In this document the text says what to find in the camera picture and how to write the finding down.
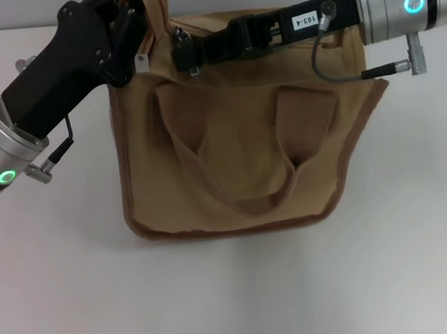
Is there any left gripper cable with plug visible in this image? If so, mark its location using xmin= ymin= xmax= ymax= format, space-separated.
xmin=14 ymin=53 xmax=79 ymax=187

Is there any right gripper cable with plug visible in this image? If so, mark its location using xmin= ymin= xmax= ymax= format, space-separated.
xmin=308 ymin=0 xmax=430 ymax=87

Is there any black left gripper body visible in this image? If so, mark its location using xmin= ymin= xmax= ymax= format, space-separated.
xmin=0 ymin=0 xmax=124 ymax=142

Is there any khaki canvas food bag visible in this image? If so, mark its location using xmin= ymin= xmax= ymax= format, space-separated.
xmin=100 ymin=0 xmax=401 ymax=245

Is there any silver metal zipper pull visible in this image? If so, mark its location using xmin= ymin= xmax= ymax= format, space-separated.
xmin=172 ymin=25 xmax=202 ymax=79

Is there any gripper cable with plug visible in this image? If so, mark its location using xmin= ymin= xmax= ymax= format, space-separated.
xmin=308 ymin=0 xmax=430 ymax=87
xmin=14 ymin=53 xmax=79 ymax=187

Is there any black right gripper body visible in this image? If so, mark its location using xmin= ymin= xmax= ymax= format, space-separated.
xmin=225 ymin=0 xmax=365 ymax=59

